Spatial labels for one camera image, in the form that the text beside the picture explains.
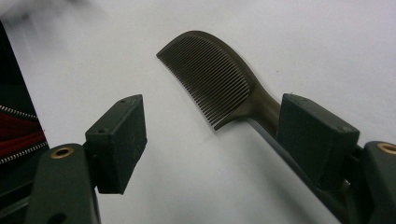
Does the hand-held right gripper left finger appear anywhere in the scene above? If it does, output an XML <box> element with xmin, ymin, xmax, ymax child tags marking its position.
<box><xmin>84</xmin><ymin>94</ymin><xmax>149</xmax><ymax>196</ymax></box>

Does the white table board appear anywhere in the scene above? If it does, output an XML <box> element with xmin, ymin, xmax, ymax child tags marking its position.
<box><xmin>0</xmin><ymin>0</ymin><xmax>396</xmax><ymax>224</ymax></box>

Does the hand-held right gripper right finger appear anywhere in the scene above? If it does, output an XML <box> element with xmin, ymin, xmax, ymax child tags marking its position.
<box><xmin>276</xmin><ymin>92</ymin><xmax>361</xmax><ymax>191</ymax></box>

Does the dark brown stick utensil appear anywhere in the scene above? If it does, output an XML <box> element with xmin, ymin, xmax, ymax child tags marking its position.
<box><xmin>155</xmin><ymin>30</ymin><xmax>347</xmax><ymax>223</ymax></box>

